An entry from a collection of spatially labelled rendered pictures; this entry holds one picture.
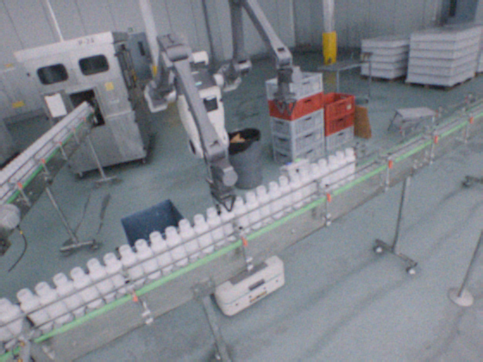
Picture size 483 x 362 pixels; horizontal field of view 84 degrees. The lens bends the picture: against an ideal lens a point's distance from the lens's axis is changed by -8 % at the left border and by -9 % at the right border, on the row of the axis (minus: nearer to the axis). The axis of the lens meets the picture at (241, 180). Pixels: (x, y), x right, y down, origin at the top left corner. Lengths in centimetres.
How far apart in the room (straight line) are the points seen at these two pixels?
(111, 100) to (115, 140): 63
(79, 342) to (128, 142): 382
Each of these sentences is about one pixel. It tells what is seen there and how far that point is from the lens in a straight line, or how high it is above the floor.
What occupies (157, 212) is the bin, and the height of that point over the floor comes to 89.
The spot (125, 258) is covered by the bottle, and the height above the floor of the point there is 113.
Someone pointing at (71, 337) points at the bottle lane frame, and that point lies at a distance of 128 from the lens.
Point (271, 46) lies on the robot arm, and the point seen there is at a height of 170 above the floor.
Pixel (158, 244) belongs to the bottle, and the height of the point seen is 113.
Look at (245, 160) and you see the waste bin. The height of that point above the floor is 40.
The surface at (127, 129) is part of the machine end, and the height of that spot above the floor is 62.
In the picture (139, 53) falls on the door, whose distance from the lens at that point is 1314.
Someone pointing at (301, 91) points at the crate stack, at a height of 97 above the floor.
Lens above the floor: 181
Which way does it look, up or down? 29 degrees down
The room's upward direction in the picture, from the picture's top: 10 degrees counter-clockwise
